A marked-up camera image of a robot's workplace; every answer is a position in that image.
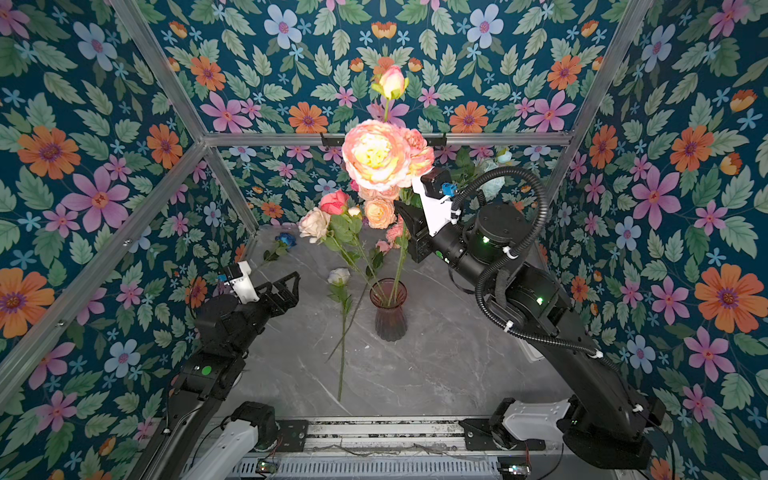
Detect white vented cable duct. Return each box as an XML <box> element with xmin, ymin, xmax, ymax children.
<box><xmin>227</xmin><ymin>457</ymin><xmax>502</xmax><ymax>479</ymax></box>

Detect white rose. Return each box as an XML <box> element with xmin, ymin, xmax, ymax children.
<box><xmin>327</xmin><ymin>268</ymin><xmax>353</xmax><ymax>402</ymax></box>

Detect pink peony spray stem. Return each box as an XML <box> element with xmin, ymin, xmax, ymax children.
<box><xmin>342</xmin><ymin>65</ymin><xmax>435</xmax><ymax>202</ymax></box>

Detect metal hook rail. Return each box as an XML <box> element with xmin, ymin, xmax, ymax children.
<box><xmin>320</xmin><ymin>133</ymin><xmax>448</xmax><ymax>147</ymax></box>

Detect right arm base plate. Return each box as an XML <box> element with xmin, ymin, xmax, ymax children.
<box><xmin>458</xmin><ymin>397</ymin><xmax>546</xmax><ymax>451</ymax></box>

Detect small pink rose stem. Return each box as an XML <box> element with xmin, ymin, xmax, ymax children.
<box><xmin>334</xmin><ymin>242</ymin><xmax>386</xmax><ymax>348</ymax></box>

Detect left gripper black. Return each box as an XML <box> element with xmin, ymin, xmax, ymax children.
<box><xmin>226</xmin><ymin>271</ymin><xmax>298</xmax><ymax>358</ymax></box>

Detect blue rose stem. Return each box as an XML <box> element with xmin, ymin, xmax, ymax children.
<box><xmin>262</xmin><ymin>232</ymin><xmax>297</xmax><ymax>263</ymax></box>

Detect cream peony bunch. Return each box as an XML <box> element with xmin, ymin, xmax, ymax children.
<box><xmin>347</xmin><ymin>198</ymin><xmax>397</xmax><ymax>230</ymax></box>

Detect purple ribbed glass vase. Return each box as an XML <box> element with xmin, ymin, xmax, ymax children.
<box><xmin>369</xmin><ymin>278</ymin><xmax>408</xmax><ymax>342</ymax></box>

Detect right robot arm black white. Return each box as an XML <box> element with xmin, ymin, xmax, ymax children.
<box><xmin>395</xmin><ymin>167</ymin><xmax>665</xmax><ymax>471</ymax></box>

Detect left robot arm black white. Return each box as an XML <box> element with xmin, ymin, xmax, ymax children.
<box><xmin>128</xmin><ymin>272</ymin><xmax>300</xmax><ymax>479</ymax></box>

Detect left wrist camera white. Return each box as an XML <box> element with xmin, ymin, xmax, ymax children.
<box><xmin>218</xmin><ymin>261</ymin><xmax>259</xmax><ymax>304</ymax></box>

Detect white flower spray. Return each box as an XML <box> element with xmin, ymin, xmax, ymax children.
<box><xmin>453</xmin><ymin>147</ymin><xmax>515</xmax><ymax>207</ymax></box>

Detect aluminium front rail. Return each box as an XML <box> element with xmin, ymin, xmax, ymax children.
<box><xmin>179</xmin><ymin>415</ymin><xmax>631</xmax><ymax>458</ymax></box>

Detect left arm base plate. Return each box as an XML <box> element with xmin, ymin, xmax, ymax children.
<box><xmin>271</xmin><ymin>419</ymin><xmax>310</xmax><ymax>453</ymax></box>

